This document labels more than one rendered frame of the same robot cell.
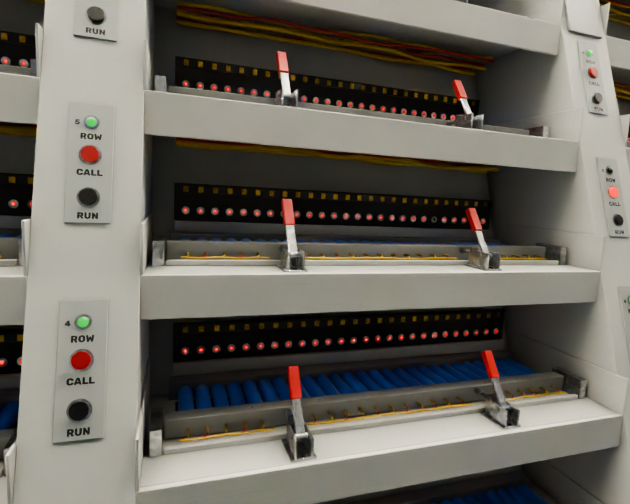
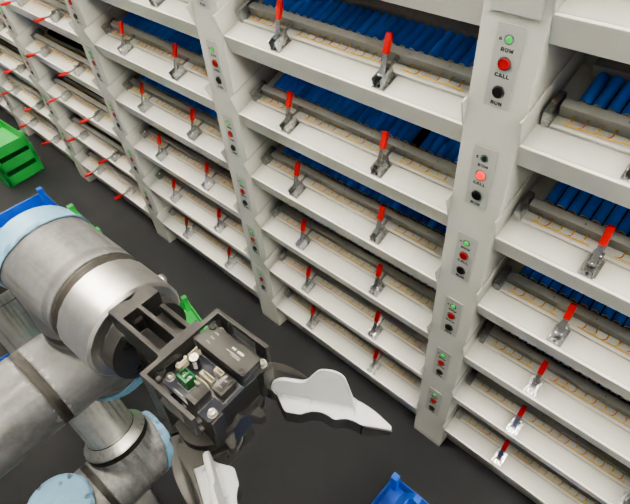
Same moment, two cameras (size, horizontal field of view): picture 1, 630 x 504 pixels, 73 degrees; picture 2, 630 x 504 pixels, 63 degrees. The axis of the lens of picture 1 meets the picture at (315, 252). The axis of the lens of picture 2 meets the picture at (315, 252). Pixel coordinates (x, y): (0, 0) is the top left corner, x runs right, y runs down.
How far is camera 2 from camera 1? 1.18 m
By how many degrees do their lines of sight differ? 80
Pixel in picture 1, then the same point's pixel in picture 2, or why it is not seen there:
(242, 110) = (255, 50)
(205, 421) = (282, 161)
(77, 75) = (204, 25)
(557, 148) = (441, 122)
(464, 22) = not seen: outside the picture
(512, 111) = not seen: hidden behind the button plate
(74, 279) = (223, 107)
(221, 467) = (273, 182)
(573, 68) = (482, 54)
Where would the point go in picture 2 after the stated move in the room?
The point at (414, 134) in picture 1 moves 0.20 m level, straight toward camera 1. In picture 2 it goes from (334, 82) to (231, 101)
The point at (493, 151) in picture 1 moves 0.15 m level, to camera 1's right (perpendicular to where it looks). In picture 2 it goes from (388, 107) to (440, 147)
